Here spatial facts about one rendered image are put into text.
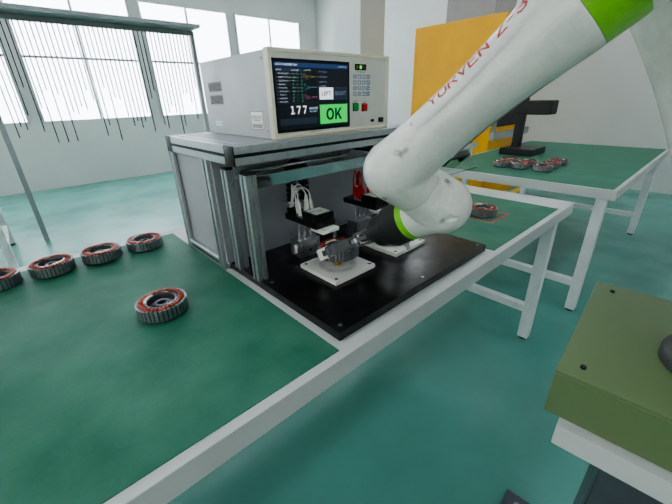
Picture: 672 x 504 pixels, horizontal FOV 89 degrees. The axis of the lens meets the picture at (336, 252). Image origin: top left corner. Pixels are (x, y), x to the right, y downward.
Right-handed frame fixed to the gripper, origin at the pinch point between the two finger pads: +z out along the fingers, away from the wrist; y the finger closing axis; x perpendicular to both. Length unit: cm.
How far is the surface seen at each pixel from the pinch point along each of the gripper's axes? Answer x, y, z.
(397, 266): -11.0, 12.3, -5.9
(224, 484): -61, -38, 60
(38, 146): 315, -25, 558
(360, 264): -6.6, 4.2, -0.8
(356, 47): 227, 297, 193
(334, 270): -5.3, -3.3, 1.4
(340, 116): 34.9, 14.3, -5.0
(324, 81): 42.6, 8.7, -9.6
